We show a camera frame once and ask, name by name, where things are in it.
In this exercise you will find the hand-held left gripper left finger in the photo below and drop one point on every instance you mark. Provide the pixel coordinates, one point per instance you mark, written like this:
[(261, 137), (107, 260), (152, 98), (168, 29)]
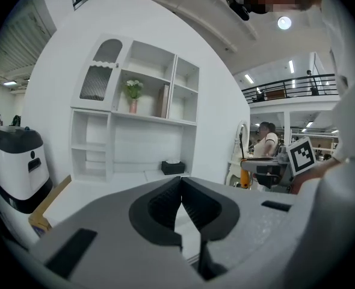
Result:
[(153, 218)]

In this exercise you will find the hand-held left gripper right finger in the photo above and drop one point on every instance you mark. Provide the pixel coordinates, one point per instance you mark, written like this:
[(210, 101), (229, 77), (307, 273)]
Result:
[(213, 215)]

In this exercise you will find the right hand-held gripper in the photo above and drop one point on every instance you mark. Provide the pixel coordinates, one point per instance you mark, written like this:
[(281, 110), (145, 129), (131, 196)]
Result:
[(301, 156)]

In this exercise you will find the orange black screwdriver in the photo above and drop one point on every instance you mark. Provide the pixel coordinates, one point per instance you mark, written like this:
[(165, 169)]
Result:
[(244, 178)]

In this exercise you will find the person's right forearm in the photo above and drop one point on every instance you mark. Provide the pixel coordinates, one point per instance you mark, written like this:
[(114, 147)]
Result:
[(316, 171)]

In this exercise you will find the black tissue box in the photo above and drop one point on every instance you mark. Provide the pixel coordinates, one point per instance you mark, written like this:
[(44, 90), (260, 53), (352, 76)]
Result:
[(173, 169)]

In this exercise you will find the person's beige shirt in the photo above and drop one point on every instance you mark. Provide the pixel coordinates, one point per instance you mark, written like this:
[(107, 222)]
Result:
[(353, 116)]

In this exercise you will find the white desk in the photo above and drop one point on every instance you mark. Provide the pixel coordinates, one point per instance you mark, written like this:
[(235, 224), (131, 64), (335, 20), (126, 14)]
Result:
[(90, 190)]

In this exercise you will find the black balcony railing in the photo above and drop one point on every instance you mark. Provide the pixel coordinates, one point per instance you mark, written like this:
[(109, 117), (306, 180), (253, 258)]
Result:
[(285, 84)]

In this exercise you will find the white shelf hutch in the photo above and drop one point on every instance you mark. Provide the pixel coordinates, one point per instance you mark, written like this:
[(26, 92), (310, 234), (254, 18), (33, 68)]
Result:
[(147, 143)]

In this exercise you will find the flat cardboard box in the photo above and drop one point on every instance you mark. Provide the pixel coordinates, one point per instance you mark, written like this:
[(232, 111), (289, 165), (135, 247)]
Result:
[(45, 209)]

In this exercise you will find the pink vase with white flowers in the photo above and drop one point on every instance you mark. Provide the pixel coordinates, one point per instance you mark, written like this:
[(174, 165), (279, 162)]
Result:
[(133, 93)]

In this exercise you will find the round ceiling lamp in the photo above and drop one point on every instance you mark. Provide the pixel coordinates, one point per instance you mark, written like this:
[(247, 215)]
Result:
[(284, 23)]

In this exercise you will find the white and black machine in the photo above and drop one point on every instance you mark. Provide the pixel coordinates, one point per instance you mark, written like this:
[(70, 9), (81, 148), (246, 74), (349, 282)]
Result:
[(12, 167)]

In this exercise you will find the black head-mounted camera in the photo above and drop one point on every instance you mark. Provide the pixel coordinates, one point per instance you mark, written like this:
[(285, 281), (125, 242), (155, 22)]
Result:
[(239, 6)]

